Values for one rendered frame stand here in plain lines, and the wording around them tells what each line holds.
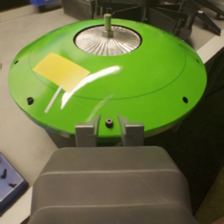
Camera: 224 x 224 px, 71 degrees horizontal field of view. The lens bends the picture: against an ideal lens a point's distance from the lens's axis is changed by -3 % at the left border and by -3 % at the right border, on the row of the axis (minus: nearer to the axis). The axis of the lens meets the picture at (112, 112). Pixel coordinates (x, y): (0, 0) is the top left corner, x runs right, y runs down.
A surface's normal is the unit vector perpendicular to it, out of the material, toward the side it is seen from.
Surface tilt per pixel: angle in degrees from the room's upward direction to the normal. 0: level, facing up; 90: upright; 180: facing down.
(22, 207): 0
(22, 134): 0
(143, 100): 23
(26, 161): 0
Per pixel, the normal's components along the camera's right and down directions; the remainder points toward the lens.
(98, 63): 0.00, -0.58
